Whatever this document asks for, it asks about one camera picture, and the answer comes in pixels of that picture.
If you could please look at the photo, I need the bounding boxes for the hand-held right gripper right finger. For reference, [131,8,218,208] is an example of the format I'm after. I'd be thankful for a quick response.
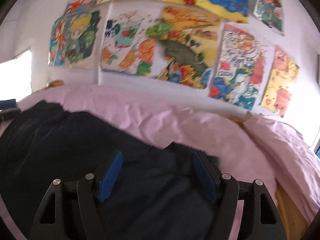
[193,151,287,240]

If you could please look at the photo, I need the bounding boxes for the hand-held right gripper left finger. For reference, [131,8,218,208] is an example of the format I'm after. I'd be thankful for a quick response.
[29,151,123,240]

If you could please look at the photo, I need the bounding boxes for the wooden bed frame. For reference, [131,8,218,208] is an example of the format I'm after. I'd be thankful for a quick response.
[47,80,309,240]

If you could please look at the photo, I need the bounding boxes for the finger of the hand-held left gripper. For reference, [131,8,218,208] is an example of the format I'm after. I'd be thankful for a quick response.
[0,109,21,122]
[0,100,17,110]

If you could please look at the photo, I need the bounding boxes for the group of colourful wall drawings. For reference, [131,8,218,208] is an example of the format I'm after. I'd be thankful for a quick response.
[49,0,300,118]

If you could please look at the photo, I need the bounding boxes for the pink crumpled bedsheet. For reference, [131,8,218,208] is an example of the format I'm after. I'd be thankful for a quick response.
[242,115,320,218]

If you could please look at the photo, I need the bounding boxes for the bright window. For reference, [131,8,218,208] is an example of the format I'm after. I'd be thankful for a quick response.
[0,49,32,100]

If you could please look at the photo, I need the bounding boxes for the black padded jacket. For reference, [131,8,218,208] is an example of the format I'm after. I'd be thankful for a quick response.
[0,100,220,240]

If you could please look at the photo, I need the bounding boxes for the pink blanket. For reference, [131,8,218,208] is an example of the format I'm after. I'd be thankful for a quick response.
[0,82,278,240]

